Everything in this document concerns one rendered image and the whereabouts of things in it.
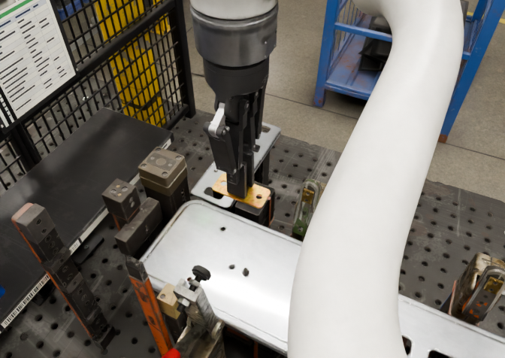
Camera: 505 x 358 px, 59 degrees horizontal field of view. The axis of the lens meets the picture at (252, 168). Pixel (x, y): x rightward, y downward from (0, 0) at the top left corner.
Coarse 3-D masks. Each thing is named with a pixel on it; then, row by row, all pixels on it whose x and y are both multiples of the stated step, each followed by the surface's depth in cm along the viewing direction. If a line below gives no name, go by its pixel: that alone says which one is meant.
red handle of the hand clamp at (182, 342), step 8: (192, 328) 69; (200, 328) 69; (184, 336) 67; (192, 336) 67; (200, 336) 69; (176, 344) 64; (184, 344) 65; (192, 344) 67; (168, 352) 62; (176, 352) 62; (184, 352) 64
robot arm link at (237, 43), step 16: (192, 16) 44; (272, 16) 44; (208, 32) 44; (224, 32) 43; (240, 32) 43; (256, 32) 43; (272, 32) 45; (208, 48) 45; (224, 48) 44; (240, 48) 44; (256, 48) 45; (272, 48) 48; (224, 64) 46; (240, 64) 45
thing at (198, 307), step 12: (204, 276) 61; (180, 288) 59; (192, 288) 60; (180, 300) 59; (192, 300) 58; (204, 300) 62; (180, 312) 59; (192, 312) 64; (204, 312) 63; (204, 324) 67
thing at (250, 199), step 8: (224, 176) 69; (216, 184) 67; (216, 192) 67; (224, 192) 66; (248, 192) 66; (256, 192) 66; (264, 192) 66; (240, 200) 65; (248, 200) 65; (256, 200) 65; (264, 200) 65
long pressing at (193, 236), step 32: (192, 224) 93; (224, 224) 93; (256, 224) 93; (160, 256) 87; (192, 256) 87; (224, 256) 87; (256, 256) 87; (288, 256) 87; (160, 288) 82; (224, 288) 83; (256, 288) 83; (288, 288) 83; (224, 320) 78; (256, 320) 78; (288, 320) 78; (416, 320) 78; (448, 320) 78; (416, 352) 75; (448, 352) 75; (480, 352) 75
